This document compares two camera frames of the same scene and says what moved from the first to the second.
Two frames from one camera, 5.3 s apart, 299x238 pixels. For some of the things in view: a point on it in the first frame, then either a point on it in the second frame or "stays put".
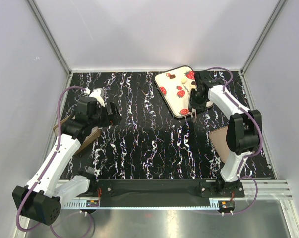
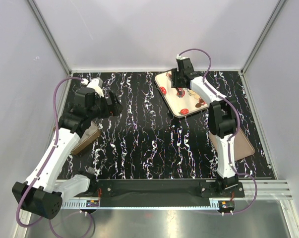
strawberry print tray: [175, 86] stays put
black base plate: [165, 189] stays put
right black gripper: [200, 107] to [174, 84]
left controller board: [92, 204] stays put
